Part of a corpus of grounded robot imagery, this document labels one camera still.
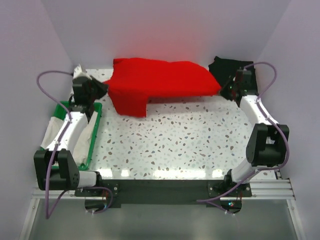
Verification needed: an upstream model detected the red t shirt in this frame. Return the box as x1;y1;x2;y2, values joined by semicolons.
104;58;221;118

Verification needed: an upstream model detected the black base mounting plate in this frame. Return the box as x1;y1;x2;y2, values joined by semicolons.
75;179;252;213

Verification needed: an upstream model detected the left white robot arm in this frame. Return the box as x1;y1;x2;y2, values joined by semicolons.
33;72;108;196

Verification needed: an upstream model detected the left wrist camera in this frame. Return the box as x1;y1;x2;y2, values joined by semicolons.
73;64;91;79

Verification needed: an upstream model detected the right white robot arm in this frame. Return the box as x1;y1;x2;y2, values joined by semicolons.
221;69;290;197

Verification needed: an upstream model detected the black folded t shirt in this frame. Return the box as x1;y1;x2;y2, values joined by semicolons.
208;56;254;88

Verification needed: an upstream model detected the white t shirt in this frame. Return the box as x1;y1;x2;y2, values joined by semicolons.
40;111;98;167

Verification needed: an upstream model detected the green plastic basket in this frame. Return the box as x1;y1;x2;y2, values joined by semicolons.
42;101;102;171

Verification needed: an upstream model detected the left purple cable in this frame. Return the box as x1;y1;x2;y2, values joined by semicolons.
36;70;74;220

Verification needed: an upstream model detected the aluminium frame rail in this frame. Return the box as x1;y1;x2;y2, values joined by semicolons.
31;179;296;200

